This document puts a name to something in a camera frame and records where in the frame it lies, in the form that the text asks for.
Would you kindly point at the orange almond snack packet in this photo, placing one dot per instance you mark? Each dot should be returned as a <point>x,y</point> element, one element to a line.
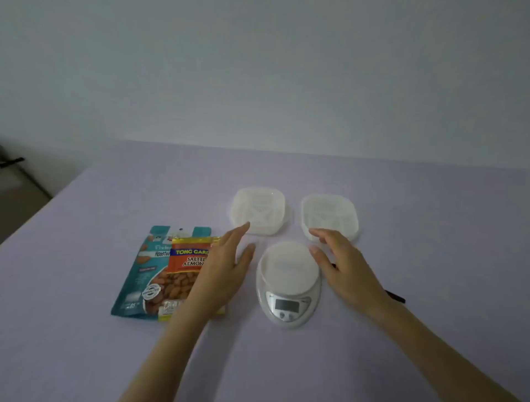
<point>182,269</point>

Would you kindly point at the person's right hand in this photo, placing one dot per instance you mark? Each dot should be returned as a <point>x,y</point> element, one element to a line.
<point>352,275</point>

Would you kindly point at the person's left thumb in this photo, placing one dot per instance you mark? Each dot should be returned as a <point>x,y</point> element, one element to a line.
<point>246,256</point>

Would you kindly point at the person's left forearm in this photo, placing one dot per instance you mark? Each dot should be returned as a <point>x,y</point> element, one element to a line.
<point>169,356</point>

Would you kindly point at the person's right forearm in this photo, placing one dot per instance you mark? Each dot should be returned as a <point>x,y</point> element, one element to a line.
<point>430,356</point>

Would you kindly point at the teal almond snack bag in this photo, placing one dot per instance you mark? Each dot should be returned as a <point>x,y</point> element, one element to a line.
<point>138,275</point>

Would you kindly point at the translucent white plastic container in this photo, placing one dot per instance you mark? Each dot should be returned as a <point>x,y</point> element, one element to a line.
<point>331,213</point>
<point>259,209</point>

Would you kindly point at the black pen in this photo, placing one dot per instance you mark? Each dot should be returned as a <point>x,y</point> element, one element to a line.
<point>395,296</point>

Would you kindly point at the person's right thumb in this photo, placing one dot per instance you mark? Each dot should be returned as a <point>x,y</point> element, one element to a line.
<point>321,260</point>

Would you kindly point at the person's left hand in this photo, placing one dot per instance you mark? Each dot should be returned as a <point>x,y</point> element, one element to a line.
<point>217,275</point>

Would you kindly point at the white digital kitchen scale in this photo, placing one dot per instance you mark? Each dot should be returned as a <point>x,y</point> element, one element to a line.
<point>287,281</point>

